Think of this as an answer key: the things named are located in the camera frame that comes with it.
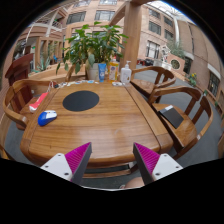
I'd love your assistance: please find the yellow liquid bottle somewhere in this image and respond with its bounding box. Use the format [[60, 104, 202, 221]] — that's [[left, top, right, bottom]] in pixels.
[[108, 55, 120, 83]]

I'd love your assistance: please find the spiky green agave plant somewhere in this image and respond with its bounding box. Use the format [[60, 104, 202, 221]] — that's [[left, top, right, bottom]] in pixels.
[[34, 54, 51, 73]]

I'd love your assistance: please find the blue squeeze tube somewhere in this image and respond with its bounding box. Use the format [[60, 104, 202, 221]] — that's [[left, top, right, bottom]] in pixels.
[[97, 62, 108, 83]]

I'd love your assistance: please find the empty wooden armchair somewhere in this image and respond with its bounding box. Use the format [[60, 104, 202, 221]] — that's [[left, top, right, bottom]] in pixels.
[[130, 65, 177, 99]]

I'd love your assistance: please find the wooden armchair with dark notebook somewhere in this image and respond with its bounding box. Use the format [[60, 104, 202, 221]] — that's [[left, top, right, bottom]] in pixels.
[[148, 85, 214, 160]]

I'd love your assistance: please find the white outdoor sculpture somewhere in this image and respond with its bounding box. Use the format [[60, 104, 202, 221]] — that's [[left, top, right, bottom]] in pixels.
[[160, 44, 172, 63]]

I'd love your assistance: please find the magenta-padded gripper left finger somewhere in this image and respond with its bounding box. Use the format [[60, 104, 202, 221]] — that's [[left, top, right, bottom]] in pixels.
[[40, 142, 93, 186]]

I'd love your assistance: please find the wooden chair behind plant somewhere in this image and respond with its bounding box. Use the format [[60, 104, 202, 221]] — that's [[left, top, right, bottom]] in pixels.
[[64, 64, 88, 83]]

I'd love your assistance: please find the leafy plant in white pot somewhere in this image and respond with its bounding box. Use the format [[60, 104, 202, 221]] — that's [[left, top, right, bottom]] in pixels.
[[55, 21, 129, 81]]

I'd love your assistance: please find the blue and white computer mouse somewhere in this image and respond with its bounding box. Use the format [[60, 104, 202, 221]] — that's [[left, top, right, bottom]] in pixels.
[[37, 110, 58, 127]]

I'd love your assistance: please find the red paper shopping bag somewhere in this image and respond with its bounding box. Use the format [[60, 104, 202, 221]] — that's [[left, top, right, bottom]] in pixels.
[[28, 92, 50, 114]]

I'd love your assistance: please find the dark notebook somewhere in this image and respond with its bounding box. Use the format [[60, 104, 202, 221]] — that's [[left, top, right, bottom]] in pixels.
[[158, 105, 185, 130]]

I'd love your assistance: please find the round dark grey mouse pad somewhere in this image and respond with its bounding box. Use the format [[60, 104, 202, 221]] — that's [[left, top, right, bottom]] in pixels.
[[62, 90, 100, 113]]

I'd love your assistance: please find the wooden armchair with red bag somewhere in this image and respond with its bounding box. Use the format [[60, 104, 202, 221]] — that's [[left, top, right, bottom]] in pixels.
[[2, 78, 54, 131]]

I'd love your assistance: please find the white pump bottle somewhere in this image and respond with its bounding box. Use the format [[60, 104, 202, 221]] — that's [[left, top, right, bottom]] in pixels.
[[120, 60, 133, 84]]

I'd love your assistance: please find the dark red wooden lectern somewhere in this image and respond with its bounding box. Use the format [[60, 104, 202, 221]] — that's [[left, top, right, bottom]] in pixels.
[[4, 53, 35, 87]]

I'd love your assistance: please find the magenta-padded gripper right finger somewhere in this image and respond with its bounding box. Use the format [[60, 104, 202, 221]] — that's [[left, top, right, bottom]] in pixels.
[[132, 142, 184, 186]]

